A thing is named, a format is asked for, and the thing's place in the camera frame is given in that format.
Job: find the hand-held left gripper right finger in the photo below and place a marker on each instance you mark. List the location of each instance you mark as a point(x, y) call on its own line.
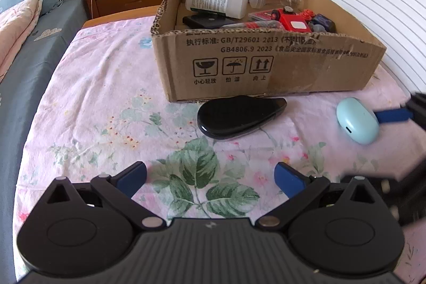
point(288, 180)

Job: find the pink floral blanket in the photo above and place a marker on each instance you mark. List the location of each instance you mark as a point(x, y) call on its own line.
point(116, 97)

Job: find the white plastic bottle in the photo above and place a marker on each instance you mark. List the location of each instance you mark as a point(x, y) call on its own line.
point(216, 1)

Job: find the cardboard box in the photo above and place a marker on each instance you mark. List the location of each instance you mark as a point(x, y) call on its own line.
point(266, 67)

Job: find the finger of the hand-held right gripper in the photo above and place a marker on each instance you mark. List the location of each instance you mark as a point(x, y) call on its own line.
point(392, 115)
point(392, 194)

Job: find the pink quilt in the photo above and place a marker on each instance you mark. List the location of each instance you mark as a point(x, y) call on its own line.
point(16, 31)

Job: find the wooden bed frame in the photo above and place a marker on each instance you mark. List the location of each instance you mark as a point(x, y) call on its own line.
point(123, 16)

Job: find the red clear package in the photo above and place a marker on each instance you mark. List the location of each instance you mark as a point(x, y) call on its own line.
point(264, 17)

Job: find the blue bedsheet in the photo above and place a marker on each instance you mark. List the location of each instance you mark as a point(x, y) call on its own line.
point(36, 77)

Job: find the black teardrop device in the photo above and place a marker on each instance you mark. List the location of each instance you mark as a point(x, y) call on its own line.
point(238, 117)

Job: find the red toy car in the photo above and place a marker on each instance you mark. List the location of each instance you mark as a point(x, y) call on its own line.
point(294, 21)

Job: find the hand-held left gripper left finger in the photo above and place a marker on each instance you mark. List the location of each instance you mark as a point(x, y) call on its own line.
point(132, 180)

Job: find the black flat case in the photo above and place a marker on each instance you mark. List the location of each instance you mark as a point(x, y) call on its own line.
point(204, 21)

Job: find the mint earbuds case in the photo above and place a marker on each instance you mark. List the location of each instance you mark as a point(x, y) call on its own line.
point(357, 121)

